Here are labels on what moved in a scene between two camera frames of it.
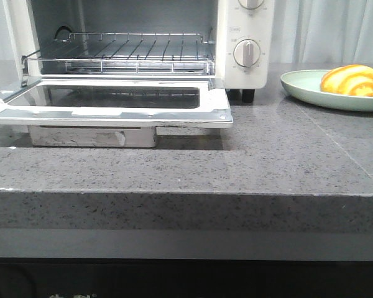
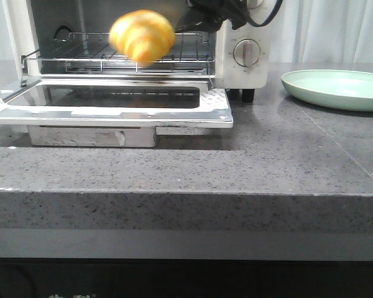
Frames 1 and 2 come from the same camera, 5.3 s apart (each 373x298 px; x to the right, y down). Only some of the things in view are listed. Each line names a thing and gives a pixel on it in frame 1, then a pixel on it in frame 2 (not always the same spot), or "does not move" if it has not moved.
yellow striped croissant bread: [352, 79] to [143, 35]
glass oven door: [112, 102] does not move
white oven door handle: [92, 136] does not move
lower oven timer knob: [247, 53] does not move
